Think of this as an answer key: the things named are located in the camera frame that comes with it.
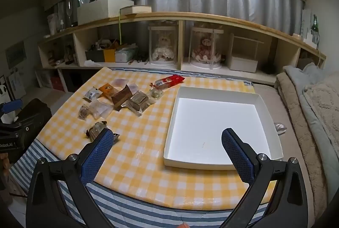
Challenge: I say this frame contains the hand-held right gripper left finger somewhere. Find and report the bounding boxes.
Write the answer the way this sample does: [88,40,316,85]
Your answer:
[26,128,117,228]

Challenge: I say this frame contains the yellow checked tablecloth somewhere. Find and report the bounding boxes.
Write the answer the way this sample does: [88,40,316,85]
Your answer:
[36,67,278,211]

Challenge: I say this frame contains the cluster of small dark tools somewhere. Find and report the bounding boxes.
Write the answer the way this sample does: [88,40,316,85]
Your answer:
[128,52,149,65]

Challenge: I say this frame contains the crumpled silver wrapper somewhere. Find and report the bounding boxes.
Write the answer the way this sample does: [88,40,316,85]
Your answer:
[274,123,288,136]

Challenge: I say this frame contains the white and black snack packet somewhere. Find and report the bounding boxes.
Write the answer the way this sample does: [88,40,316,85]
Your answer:
[83,87,102,102]

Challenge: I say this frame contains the cream doll in clear case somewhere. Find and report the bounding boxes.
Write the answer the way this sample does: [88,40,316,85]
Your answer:
[148,25,178,65]

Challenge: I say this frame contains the beige fleece blanket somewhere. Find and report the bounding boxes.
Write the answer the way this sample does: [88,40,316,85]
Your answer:
[274,73,329,218]

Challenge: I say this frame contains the white box with wooden frame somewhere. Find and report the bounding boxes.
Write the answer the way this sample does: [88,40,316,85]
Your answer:
[229,33,265,73]

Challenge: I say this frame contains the clear packet with yellow pastry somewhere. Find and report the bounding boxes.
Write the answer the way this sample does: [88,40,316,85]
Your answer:
[89,99,113,120]

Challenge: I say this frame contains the wall poster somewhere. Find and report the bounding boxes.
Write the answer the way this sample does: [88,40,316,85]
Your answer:
[5,41,27,69]

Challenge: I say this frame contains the orange snack packet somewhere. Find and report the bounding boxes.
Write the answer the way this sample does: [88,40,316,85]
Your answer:
[99,84,121,98]

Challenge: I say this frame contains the row of small figurines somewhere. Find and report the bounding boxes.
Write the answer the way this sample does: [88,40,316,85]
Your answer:
[47,44,77,67]

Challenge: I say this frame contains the wine glass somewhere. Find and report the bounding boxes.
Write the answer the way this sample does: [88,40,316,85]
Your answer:
[65,0,75,28]

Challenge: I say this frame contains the thick book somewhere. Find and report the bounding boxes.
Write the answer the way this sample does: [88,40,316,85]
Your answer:
[120,5,152,16]

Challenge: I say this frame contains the grey blanket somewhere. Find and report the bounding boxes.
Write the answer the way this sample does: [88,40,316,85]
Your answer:
[283,62,339,191]

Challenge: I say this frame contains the black bag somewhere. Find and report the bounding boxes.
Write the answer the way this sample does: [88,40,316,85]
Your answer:
[16,99,52,138]

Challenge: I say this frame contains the clear packet dark snack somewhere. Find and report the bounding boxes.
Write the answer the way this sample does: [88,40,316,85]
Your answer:
[85,121,119,142]

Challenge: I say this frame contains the orange box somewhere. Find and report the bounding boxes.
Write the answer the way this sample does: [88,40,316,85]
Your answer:
[103,48,117,63]

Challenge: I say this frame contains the panda wall pictures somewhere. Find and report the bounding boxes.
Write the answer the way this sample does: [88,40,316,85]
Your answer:
[0,70,25,101]

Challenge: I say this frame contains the red snack packet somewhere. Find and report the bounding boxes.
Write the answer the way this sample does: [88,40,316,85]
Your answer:
[150,75,185,91]

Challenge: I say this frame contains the red box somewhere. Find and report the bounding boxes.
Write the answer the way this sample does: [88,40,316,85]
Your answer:
[50,76,65,92]

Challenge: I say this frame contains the yellow-green ribbon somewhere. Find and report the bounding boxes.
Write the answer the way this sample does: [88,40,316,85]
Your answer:
[118,14,124,45]

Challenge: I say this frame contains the pink doll in clear case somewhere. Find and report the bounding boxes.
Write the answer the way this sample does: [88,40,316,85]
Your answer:
[190,27,224,70]

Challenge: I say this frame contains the clear packet with pink pastry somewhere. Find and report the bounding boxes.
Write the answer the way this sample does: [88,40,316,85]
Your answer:
[111,79,129,88]

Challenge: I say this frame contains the tissue pack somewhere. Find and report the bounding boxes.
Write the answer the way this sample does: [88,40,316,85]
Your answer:
[115,47,138,63]

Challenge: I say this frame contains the large white box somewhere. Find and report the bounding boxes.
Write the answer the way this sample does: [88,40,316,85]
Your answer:
[77,0,135,25]

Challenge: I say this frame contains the dark grey box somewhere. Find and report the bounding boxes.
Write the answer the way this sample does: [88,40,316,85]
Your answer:
[85,49,105,62]

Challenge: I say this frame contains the brown snack packet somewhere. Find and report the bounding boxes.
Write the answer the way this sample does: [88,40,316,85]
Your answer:
[111,86,133,111]

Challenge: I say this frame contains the white upright card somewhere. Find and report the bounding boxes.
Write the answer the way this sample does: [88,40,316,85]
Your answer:
[300,9,311,38]

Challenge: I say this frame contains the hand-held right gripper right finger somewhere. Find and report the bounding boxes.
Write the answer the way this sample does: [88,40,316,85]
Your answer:
[221,128,308,228]

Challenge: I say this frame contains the small dark round snack packet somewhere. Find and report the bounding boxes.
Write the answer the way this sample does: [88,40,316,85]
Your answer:
[78,105,92,120]

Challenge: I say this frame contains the white cardboard tray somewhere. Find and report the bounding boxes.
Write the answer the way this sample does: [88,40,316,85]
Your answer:
[163,86,284,171]

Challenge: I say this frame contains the green glass bottle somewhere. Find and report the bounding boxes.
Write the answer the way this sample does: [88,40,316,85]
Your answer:
[311,14,320,32]

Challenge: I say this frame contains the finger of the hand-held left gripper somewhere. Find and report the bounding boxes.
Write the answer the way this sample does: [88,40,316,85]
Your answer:
[0,99,23,114]

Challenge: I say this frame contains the large silver foil packet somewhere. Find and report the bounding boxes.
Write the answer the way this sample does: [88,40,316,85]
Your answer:
[122,92,157,117]

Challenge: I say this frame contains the beige mattress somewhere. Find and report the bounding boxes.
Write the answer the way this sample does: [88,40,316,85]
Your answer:
[253,84,318,218]

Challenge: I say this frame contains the wooden shelf unit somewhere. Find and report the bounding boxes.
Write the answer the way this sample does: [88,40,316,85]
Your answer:
[36,12,327,93]

